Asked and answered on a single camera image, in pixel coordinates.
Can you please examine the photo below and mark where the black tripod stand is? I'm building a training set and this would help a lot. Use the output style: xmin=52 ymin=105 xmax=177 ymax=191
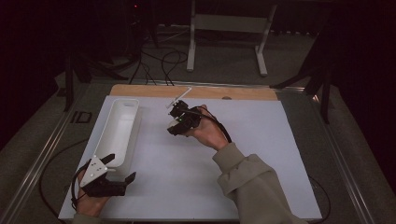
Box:
xmin=62 ymin=52 xmax=130 ymax=113
xmin=270 ymin=29 xmax=332 ymax=125

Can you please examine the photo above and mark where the white plastic bin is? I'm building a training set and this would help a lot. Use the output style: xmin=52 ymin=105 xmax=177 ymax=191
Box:
xmin=92 ymin=98 xmax=140 ymax=169

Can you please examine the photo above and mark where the black floor cable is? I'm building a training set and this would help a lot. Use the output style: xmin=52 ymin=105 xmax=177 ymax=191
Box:
xmin=161 ymin=49 xmax=189 ymax=87
xmin=128 ymin=50 xmax=158 ymax=86

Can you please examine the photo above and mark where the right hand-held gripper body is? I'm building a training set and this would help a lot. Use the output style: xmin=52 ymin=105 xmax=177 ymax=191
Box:
xmin=165 ymin=86 xmax=204 ymax=134

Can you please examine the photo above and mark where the hand-held gripper cable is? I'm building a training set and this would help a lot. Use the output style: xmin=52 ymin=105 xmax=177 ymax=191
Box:
xmin=178 ymin=107 xmax=332 ymax=224
xmin=38 ymin=138 xmax=92 ymax=224

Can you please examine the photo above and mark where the right hand-held gripper cable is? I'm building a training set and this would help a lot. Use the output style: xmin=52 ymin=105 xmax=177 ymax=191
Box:
xmin=178 ymin=107 xmax=332 ymax=224

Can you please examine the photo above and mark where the white metal stand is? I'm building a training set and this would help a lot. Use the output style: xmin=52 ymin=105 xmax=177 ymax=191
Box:
xmin=186 ymin=0 xmax=278 ymax=77

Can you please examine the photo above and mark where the person's right hand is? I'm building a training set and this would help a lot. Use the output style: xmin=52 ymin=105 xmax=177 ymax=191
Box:
xmin=186 ymin=105 xmax=230 ymax=152

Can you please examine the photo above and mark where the wooden table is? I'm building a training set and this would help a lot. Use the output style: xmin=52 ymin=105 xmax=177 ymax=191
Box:
xmin=109 ymin=83 xmax=278 ymax=102

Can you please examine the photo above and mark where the aluminium frame rail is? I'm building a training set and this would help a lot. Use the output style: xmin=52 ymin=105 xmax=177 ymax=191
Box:
xmin=306 ymin=88 xmax=376 ymax=224
xmin=90 ymin=78 xmax=306 ymax=93
xmin=0 ymin=81 xmax=94 ymax=224

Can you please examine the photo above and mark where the white table mat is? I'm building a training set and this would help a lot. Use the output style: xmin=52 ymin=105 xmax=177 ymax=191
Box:
xmin=58 ymin=95 xmax=323 ymax=222

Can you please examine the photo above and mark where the person's left hand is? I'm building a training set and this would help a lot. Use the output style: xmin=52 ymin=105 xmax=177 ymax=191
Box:
xmin=76 ymin=170 xmax=110 ymax=217

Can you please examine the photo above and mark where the left hand-held gripper cable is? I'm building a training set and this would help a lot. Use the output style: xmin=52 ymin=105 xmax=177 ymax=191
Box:
xmin=38 ymin=138 xmax=92 ymax=224

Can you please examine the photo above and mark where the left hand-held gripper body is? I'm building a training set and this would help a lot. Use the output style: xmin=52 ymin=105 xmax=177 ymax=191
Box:
xmin=79 ymin=155 xmax=129 ymax=198

